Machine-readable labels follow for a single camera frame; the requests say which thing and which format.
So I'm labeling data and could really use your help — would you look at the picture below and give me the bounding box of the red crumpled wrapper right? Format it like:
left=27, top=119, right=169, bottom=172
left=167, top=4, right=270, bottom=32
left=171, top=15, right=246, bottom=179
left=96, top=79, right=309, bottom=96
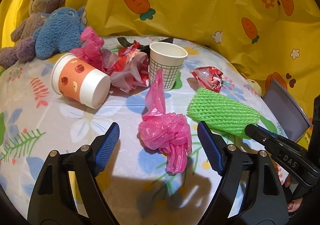
left=190, top=66, right=223, bottom=93

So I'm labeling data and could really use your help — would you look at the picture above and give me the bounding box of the green foam net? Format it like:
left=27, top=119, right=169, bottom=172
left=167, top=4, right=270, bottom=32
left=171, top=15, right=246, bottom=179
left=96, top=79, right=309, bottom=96
left=187, top=88, right=260, bottom=137

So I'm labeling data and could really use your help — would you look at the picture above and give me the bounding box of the pink plastic bag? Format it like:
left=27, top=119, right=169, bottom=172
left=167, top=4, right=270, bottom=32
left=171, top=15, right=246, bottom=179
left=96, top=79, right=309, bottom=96
left=70, top=27, right=111, bottom=72
left=138, top=68, right=192, bottom=174

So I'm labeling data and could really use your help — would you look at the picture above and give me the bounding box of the grey plastic bin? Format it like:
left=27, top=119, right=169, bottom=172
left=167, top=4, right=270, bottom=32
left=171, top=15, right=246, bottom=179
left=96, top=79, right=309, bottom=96
left=263, top=78, right=311, bottom=142

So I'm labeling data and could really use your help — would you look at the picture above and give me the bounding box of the red crumpled wrapper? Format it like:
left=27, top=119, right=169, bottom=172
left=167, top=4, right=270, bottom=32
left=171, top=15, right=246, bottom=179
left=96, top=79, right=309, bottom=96
left=104, top=41, right=150, bottom=93
left=190, top=66, right=223, bottom=93

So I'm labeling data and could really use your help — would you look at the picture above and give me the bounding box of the lying orange paper cup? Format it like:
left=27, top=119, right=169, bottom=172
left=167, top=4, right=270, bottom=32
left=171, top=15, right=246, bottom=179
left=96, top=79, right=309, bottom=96
left=51, top=53, right=111, bottom=109

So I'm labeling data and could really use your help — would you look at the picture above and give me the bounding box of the pink grid paper cup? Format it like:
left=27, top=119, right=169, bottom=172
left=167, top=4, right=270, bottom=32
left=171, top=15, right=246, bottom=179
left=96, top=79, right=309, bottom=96
left=149, top=42, right=188, bottom=91

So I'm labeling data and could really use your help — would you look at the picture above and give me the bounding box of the purple teddy bear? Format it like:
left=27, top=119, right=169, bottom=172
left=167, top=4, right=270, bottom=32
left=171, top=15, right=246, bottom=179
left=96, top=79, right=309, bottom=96
left=1, top=0, right=65, bottom=69

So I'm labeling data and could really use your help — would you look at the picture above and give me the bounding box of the floral bed sheet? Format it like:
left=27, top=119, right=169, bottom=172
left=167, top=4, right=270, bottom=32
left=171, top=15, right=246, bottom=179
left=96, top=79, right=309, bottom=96
left=1, top=39, right=286, bottom=224

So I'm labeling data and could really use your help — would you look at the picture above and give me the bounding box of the yellow plush toy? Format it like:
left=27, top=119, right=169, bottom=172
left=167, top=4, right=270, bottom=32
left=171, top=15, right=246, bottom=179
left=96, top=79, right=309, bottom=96
left=244, top=79, right=262, bottom=97

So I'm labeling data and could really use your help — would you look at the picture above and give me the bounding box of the pink plastic bag back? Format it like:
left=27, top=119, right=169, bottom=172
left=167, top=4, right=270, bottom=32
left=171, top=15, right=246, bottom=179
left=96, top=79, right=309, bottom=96
left=70, top=27, right=111, bottom=72

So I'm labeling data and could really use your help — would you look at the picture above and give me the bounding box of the right hand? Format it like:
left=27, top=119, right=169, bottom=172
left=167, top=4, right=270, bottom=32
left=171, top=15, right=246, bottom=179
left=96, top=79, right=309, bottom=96
left=283, top=175, right=303, bottom=213

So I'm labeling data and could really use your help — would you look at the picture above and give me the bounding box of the pink plastic bag front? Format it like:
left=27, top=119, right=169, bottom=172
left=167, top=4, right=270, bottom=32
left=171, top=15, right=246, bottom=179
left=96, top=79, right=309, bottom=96
left=138, top=68, right=192, bottom=174

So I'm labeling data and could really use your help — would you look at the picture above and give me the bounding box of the blue plush monster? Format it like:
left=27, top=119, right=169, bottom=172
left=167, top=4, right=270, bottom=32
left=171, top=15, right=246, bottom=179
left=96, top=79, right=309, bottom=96
left=33, top=7, right=85, bottom=60

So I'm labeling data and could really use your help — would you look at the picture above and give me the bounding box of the yellow carrot print curtain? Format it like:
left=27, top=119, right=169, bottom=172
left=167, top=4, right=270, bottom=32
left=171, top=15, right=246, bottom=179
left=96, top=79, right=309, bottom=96
left=1, top=0, right=319, bottom=116

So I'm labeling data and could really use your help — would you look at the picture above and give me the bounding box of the red crumpled wrapper left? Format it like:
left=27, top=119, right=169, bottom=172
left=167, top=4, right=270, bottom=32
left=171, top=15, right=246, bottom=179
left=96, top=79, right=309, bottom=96
left=104, top=41, right=150, bottom=93

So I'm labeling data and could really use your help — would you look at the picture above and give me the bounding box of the black wrapper at back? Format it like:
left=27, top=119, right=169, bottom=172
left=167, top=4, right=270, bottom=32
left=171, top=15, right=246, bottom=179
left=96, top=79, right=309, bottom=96
left=117, top=36, right=174, bottom=52

